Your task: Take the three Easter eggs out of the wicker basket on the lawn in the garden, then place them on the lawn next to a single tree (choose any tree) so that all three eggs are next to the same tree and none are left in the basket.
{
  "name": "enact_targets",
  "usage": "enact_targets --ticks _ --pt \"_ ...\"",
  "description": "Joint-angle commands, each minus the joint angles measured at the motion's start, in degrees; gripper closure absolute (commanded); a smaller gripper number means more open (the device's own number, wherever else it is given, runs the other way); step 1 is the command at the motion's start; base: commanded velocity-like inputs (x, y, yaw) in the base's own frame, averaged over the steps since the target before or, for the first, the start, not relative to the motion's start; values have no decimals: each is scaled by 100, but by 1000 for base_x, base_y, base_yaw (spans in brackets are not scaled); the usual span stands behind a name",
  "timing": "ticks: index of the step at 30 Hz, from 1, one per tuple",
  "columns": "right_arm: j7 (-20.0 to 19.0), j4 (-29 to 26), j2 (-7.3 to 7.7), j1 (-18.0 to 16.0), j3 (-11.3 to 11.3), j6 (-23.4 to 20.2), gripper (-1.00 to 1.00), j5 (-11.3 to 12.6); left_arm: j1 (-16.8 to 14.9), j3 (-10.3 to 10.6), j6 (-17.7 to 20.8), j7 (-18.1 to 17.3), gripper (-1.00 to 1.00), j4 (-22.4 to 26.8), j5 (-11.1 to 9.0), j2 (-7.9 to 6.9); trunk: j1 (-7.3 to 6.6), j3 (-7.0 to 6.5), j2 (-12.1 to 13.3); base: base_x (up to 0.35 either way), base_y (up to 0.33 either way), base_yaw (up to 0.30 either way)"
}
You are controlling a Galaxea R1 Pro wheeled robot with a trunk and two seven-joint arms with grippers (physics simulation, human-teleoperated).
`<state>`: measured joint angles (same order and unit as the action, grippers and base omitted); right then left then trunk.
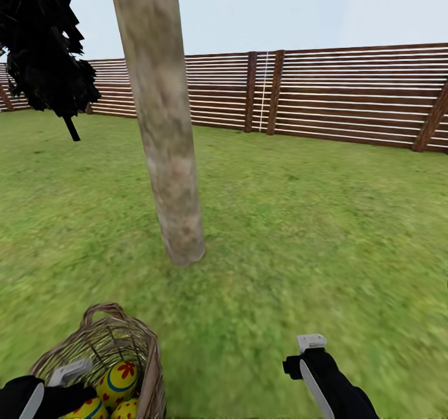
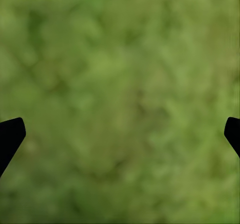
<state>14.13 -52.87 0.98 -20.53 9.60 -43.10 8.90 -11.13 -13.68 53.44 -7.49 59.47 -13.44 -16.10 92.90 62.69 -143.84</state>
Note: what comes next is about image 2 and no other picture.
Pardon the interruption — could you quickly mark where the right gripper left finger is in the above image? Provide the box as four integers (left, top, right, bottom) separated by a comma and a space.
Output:
0, 117, 26, 177

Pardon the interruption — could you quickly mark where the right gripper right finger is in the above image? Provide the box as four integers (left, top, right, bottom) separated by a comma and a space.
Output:
224, 117, 240, 157

